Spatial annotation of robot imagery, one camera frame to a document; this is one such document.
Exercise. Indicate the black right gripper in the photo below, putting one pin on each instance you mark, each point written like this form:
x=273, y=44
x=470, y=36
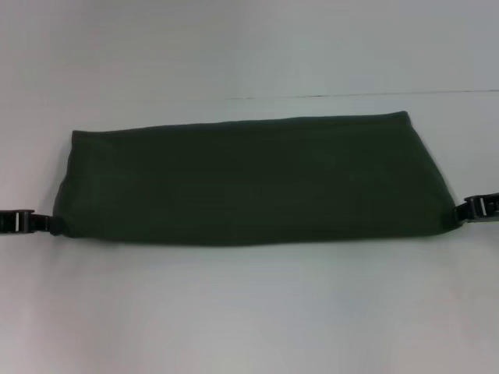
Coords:
x=487, y=208

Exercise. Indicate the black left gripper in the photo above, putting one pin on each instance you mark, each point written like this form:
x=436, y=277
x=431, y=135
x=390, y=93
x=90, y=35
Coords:
x=13, y=220

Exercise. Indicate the dark green t-shirt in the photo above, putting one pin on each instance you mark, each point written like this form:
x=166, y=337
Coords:
x=249, y=183

